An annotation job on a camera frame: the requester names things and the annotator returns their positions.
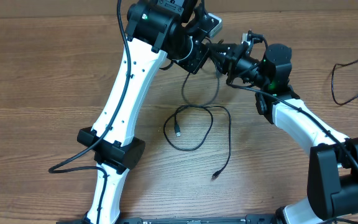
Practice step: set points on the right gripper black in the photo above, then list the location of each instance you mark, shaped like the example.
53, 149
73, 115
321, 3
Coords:
232, 52

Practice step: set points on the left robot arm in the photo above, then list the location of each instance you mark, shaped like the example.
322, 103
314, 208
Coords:
156, 31

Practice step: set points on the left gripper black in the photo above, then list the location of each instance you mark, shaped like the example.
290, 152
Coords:
195, 65

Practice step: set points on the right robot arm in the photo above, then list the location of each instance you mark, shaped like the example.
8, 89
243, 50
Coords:
332, 188

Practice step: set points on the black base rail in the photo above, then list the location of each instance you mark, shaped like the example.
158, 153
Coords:
248, 219

